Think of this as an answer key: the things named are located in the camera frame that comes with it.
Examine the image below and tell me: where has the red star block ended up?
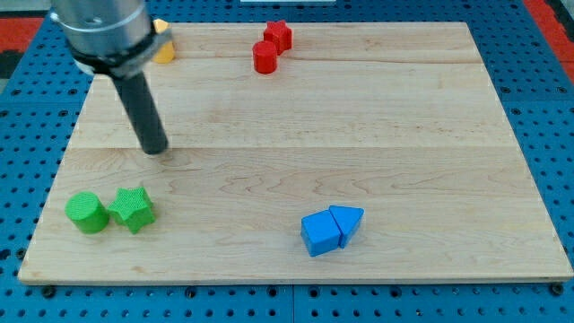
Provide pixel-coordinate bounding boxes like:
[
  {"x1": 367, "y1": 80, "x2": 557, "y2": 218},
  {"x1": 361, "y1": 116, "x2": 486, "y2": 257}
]
[{"x1": 263, "y1": 20, "x2": 292, "y2": 56}]

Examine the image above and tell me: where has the red cylinder block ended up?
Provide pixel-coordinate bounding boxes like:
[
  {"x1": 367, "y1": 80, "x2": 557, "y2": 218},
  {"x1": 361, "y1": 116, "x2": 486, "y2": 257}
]
[{"x1": 252, "y1": 40, "x2": 277, "y2": 74}]

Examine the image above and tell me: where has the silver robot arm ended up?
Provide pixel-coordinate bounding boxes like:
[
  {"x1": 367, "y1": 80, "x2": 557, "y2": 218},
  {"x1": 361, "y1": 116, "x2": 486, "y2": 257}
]
[{"x1": 49, "y1": 0, "x2": 172, "y2": 155}]

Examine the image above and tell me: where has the green cylinder block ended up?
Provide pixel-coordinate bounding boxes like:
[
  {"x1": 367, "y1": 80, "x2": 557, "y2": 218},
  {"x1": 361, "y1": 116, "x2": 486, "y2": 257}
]
[{"x1": 65, "y1": 191, "x2": 109, "y2": 234}]

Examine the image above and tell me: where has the blue triangle block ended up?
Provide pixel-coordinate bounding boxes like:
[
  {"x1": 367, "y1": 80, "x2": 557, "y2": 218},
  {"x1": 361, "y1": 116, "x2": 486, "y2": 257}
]
[{"x1": 328, "y1": 205, "x2": 364, "y2": 249}]

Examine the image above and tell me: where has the green star block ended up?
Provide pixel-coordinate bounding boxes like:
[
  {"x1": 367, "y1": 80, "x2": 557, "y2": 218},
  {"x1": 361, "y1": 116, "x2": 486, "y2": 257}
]
[{"x1": 107, "y1": 187, "x2": 156, "y2": 234}]

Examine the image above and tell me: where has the wooden board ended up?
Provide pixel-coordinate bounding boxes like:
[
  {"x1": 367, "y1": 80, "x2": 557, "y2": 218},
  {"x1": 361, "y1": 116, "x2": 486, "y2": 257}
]
[{"x1": 19, "y1": 22, "x2": 573, "y2": 286}]

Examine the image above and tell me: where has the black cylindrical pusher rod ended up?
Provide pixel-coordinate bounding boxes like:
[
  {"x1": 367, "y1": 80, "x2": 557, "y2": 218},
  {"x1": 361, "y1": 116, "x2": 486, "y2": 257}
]
[{"x1": 113, "y1": 73, "x2": 169, "y2": 155}]

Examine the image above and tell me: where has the yellow block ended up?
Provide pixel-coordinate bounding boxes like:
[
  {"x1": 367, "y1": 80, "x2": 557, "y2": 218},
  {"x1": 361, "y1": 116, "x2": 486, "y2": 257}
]
[{"x1": 152, "y1": 19, "x2": 175, "y2": 64}]

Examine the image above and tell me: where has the blue cube block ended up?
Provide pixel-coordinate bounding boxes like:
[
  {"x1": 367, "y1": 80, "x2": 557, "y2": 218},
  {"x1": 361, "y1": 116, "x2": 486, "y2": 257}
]
[{"x1": 300, "y1": 210, "x2": 341, "y2": 257}]

